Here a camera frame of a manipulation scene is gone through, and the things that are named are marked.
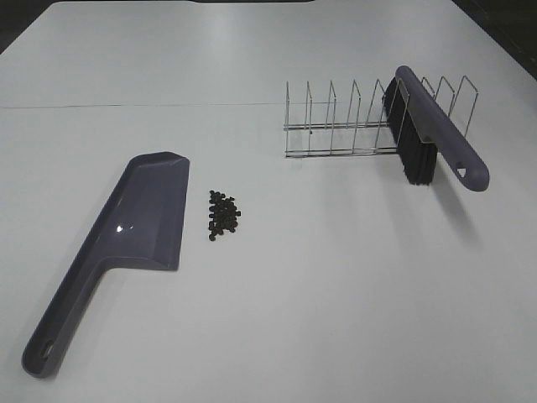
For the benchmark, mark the pile of coffee beans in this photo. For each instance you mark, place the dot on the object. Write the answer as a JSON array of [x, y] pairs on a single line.
[[223, 214]]

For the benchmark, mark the purple plastic dustpan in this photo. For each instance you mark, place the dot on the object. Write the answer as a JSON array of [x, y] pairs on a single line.
[[139, 227]]

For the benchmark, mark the purple brush black bristles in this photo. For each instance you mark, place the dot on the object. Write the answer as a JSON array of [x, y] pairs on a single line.
[[421, 130]]

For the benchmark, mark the chrome wire rack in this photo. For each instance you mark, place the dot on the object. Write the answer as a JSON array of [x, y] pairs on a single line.
[[354, 123]]

